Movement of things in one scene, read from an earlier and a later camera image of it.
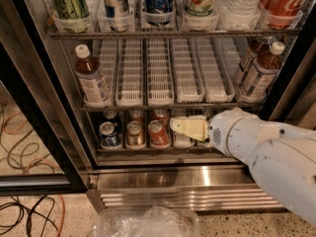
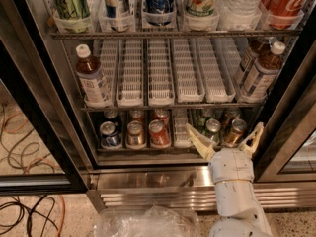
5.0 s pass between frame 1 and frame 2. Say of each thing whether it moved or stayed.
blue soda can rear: stayed
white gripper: moved
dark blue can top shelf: stayed
